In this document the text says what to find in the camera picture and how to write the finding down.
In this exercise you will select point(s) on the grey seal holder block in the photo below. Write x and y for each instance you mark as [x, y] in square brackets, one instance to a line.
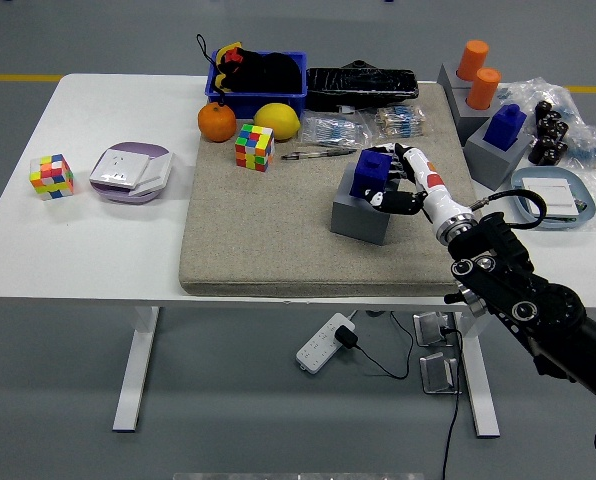
[445, 77]
[468, 122]
[355, 225]
[488, 162]

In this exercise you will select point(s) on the black power adapter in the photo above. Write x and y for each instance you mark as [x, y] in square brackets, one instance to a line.
[346, 336]

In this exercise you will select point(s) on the yellow lemon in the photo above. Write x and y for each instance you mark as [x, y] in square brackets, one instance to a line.
[277, 121]

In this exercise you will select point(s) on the clear bag of blue resistors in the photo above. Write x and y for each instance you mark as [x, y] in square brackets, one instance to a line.
[333, 132]

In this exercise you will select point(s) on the light blue tray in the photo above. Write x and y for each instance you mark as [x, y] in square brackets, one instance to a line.
[588, 192]

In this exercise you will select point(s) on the white wall socket panel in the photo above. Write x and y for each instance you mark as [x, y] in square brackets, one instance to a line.
[117, 168]

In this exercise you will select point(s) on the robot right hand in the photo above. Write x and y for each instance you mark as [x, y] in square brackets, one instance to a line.
[435, 192]

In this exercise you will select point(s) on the white table leg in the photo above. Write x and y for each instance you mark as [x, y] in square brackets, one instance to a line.
[134, 375]
[482, 395]

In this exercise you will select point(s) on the clear bag of tan resistors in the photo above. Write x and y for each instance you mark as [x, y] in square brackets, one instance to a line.
[398, 123]

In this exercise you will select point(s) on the white power strip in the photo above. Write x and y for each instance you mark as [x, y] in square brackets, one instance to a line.
[319, 347]

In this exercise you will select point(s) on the orange cylinder seal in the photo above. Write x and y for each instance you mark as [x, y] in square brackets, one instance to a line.
[473, 57]
[483, 90]

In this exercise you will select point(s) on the black plastic-wrapped keyboard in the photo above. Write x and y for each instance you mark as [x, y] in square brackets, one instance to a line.
[360, 88]

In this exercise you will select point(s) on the large clear plastic bag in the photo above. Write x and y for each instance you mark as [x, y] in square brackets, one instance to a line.
[530, 93]

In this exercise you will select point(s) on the purple tray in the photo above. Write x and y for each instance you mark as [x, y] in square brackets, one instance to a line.
[113, 197]

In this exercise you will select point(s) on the blue plastic bin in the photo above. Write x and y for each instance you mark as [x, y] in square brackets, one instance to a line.
[265, 103]

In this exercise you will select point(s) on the metal foot pedal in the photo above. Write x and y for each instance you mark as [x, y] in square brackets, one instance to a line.
[437, 375]
[429, 330]

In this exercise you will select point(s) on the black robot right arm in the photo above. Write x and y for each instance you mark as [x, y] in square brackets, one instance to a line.
[503, 265]

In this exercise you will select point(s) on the grey-brown fabric mat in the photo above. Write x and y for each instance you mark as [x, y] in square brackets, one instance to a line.
[268, 225]

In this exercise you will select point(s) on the black cylindrical components cluster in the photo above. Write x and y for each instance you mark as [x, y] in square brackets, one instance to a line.
[548, 152]
[543, 109]
[553, 127]

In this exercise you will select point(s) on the orange fruit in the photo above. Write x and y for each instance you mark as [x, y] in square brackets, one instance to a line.
[217, 123]

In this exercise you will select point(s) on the black pouch with yellow trim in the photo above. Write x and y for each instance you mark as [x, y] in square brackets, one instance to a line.
[265, 73]

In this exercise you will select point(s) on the multicoloured puzzle cube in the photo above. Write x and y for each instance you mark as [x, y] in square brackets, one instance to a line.
[51, 177]
[253, 148]

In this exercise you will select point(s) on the black and silver pen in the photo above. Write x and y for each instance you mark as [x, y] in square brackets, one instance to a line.
[321, 154]

